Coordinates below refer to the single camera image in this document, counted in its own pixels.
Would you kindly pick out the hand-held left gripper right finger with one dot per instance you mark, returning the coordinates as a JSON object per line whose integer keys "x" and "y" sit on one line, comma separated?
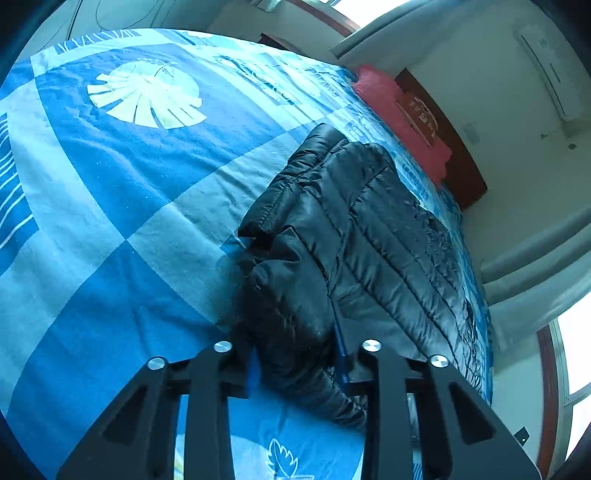
{"x": 340, "y": 350}

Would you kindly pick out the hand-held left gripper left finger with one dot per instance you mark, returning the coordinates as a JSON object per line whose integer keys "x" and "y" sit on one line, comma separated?
{"x": 251, "y": 371}

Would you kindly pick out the black puffer jacket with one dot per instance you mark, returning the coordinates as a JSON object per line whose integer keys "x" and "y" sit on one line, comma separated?
{"x": 360, "y": 240}

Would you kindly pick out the blue patterned bed sheet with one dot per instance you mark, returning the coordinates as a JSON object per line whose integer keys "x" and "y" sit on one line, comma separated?
{"x": 115, "y": 207}

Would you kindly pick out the grey curtain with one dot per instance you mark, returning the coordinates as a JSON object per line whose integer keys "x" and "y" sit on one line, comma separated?
{"x": 270, "y": 3}
{"x": 535, "y": 263}
{"x": 397, "y": 32}

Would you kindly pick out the dark wooden headboard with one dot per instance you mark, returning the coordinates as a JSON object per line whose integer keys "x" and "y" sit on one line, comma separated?
{"x": 461, "y": 170}

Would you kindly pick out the window with wooden sill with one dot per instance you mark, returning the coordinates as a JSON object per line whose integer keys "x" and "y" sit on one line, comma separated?
{"x": 330, "y": 11}
{"x": 565, "y": 369}

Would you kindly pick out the small brown printed cushion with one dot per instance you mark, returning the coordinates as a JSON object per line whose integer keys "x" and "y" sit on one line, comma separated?
{"x": 418, "y": 117}

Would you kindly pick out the red pillow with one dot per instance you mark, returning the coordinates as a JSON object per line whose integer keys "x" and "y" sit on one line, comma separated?
{"x": 383, "y": 97}

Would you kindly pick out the dark wooden nightstand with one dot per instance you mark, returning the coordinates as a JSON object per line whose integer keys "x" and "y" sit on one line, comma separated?
{"x": 277, "y": 42}

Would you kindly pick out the white air conditioner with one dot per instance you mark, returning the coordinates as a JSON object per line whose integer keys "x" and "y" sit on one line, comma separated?
{"x": 551, "y": 69}

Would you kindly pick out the frosted glass wardrobe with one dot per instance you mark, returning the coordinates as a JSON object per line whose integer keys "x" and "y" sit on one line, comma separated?
{"x": 138, "y": 14}

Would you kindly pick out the dark wall plate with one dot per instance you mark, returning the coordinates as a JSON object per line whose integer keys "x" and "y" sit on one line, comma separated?
{"x": 521, "y": 436}

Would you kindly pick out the white wall socket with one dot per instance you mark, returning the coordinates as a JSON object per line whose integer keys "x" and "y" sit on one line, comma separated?
{"x": 472, "y": 132}

